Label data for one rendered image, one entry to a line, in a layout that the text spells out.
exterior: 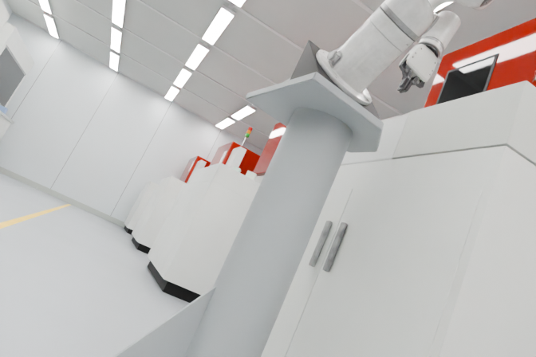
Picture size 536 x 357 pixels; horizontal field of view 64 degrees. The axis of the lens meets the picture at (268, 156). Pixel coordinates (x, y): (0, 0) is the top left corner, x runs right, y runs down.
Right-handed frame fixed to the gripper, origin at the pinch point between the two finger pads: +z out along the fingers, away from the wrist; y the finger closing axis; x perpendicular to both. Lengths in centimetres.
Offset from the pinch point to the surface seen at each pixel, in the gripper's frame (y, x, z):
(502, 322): -20, 50, 58
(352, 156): -1.3, -5.9, 27.5
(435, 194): -4, 36, 41
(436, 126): -0.2, 28.2, 22.4
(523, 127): -3, 50, 24
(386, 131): 0.2, 7.2, 20.5
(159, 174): -12, -796, -18
